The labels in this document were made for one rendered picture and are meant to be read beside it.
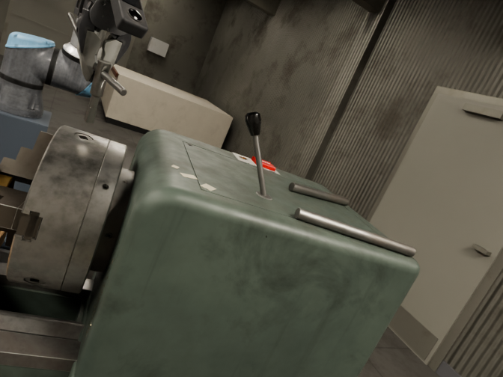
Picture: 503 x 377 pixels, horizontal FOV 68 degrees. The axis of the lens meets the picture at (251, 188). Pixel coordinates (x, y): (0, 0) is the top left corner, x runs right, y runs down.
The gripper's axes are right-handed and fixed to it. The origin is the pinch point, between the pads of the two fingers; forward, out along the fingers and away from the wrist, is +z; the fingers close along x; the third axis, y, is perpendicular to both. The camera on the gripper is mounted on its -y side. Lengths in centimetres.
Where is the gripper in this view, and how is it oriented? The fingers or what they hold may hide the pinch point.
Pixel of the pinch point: (92, 76)
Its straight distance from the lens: 77.1
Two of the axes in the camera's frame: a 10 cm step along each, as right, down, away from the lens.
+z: -4.2, 8.5, 3.3
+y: -5.9, -5.3, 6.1
